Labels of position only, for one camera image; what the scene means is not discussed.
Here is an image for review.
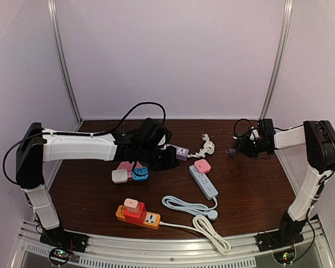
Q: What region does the purple power strip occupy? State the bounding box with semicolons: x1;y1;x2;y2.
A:
175;146;189;161

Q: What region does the pink square plug adapter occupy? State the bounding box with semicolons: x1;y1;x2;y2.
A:
194;159;212;174

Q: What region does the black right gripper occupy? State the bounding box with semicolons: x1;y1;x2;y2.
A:
234;135;267;158

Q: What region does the light pink charger plug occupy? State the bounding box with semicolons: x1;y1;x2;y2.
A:
123;198;140;214

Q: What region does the right aluminium corner post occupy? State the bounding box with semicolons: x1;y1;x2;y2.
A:
259;0;293;119

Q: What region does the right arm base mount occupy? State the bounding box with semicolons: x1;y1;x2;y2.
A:
255;221;307;252

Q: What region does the grey small plug adapter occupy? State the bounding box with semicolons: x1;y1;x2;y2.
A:
226;148;237;157

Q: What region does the aluminium corner post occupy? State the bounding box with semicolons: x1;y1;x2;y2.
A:
259;0;293;119
47;0;83;124

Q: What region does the light blue coiled cable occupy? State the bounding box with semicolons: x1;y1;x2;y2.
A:
161;195;219;220

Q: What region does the aluminium front frame rail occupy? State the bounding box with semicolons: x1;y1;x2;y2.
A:
7;220;335;267

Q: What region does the red plug adapter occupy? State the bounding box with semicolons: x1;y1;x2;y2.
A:
123;202;147;226

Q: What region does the blue square plug adapter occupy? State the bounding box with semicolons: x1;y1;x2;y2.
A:
132;167;149;181

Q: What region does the light blue power strip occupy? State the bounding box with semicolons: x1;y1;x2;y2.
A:
189;165;218;200

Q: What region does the white cable of purple strip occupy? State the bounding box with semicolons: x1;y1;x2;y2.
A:
187;132;216;159

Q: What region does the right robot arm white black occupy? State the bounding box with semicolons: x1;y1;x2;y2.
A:
233;118;335;247

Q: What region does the orange power strip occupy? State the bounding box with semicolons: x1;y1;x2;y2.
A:
116;202;161;230

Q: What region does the left aluminium corner post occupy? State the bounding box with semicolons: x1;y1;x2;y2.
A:
47;0;83;124

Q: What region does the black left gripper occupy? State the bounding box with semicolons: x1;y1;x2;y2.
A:
138;144;180;172

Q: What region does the white square plug adapter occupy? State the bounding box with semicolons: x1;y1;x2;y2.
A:
111;169;128;184

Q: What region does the white coiled cable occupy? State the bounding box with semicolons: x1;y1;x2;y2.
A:
159;214;232;255

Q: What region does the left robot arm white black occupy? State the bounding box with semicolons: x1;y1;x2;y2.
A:
7;116;179;248

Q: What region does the pink triangular power socket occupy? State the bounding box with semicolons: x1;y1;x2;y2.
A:
117;161;142;180

